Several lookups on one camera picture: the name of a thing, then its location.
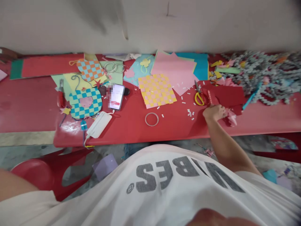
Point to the person's right hand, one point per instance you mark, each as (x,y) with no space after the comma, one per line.
(214,112)

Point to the person's right fingers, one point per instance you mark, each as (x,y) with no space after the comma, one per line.
(223,111)

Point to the pink cut paper piece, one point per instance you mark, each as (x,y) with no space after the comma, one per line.
(231,118)

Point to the dark red paper sheets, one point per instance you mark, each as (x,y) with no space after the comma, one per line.
(230,95)

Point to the scattered white paper scraps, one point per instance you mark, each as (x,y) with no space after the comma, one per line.
(188,110)

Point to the stack of pink paper sheets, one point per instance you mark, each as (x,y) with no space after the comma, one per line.
(174,70)

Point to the yellow pink woven paper mat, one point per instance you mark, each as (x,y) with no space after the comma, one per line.
(156,90)

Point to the clear tape roll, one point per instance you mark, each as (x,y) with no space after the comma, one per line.
(152,119)

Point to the yellow paper flower cutout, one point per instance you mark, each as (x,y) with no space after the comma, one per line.
(145,62)

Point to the light blue paper sheet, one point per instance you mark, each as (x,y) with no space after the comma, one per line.
(138,71)

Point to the person's body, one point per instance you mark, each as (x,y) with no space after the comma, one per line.
(164,188)

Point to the person's legs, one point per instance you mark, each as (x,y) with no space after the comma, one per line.
(134,150)

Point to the smartphone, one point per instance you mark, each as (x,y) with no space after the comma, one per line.
(116,96)

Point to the clear plastic rings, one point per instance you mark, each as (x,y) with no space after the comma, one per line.
(114,67)

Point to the white power bank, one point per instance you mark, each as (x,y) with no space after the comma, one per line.
(99,124)

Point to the purple paper sheet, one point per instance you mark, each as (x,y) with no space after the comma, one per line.
(104,166)

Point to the teal yellow woven paper heart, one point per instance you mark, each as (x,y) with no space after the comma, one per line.
(85,102)

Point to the orange blue woven paper heart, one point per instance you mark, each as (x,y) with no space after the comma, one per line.
(90,70)

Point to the yellow paper star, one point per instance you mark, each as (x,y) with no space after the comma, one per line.
(66,110)

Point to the red board with green edge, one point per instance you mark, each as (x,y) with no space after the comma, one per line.
(44,68)

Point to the red plastic chair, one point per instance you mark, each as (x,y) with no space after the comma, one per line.
(49,173)

